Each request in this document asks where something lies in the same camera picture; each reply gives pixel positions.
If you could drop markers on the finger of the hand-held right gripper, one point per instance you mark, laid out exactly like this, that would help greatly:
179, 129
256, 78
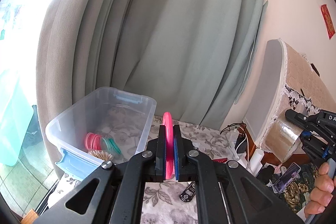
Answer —
299, 116
315, 145

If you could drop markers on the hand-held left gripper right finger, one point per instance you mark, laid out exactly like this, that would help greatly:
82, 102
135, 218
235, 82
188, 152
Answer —
177, 158

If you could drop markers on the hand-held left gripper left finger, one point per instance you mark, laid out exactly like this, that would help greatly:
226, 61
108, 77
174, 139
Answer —
160, 155

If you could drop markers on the brown packing tape roll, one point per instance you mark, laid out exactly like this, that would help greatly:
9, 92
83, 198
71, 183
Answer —
281, 140

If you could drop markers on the red claw hair clip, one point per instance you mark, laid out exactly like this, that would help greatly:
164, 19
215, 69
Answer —
219, 160

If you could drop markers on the cotton swab packet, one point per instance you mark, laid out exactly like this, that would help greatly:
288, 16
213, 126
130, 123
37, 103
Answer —
99, 154

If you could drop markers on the pink bangles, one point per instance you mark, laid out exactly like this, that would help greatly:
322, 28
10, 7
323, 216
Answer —
92, 141

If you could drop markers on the clear plastic container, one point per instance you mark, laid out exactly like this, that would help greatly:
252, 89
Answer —
78, 113

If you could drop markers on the person's right hand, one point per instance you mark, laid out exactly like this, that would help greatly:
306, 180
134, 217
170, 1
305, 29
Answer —
321, 195

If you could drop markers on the wooden nightstand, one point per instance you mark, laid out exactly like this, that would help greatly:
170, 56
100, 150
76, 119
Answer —
302, 159

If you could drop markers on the floral blanket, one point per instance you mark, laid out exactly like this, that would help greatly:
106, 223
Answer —
210, 140

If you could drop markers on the smartphone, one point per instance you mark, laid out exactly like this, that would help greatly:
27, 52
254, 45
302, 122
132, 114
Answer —
287, 178

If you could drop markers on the grey standing air conditioner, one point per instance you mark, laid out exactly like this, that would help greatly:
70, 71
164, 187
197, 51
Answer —
265, 87

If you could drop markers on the dark floral cloth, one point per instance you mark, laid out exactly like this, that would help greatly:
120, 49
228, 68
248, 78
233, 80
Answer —
291, 197

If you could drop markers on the white plastic bottle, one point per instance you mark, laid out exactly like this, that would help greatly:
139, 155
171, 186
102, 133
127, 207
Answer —
256, 161

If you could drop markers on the black charger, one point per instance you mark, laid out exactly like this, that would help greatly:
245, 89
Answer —
242, 145

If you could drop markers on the pale green curtain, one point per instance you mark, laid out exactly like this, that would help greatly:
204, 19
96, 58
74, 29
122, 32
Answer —
183, 43

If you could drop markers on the beige curtain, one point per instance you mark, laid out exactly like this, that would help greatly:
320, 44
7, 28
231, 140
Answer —
57, 56

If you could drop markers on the turquoise cloth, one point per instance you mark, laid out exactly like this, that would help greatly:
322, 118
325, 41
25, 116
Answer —
13, 121

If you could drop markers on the red wall decoration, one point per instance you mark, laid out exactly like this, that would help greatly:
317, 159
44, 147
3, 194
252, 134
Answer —
328, 22

